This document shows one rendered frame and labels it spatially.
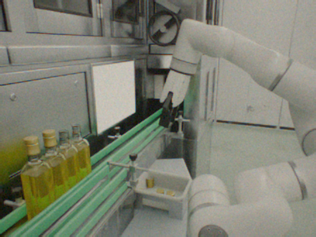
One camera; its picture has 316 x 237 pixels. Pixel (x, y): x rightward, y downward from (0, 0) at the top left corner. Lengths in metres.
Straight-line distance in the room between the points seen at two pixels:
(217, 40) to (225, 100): 3.85
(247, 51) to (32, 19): 0.69
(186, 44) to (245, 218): 0.42
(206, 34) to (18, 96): 0.58
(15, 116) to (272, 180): 0.72
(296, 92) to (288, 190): 0.21
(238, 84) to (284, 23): 1.10
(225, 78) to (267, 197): 3.92
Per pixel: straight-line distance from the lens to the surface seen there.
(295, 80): 0.61
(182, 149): 1.79
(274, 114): 4.50
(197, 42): 0.65
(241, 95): 4.41
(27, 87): 0.88
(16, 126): 0.87
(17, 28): 0.90
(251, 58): 0.71
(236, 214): 0.52
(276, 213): 0.53
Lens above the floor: 1.40
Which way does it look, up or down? 17 degrees down
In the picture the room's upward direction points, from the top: straight up
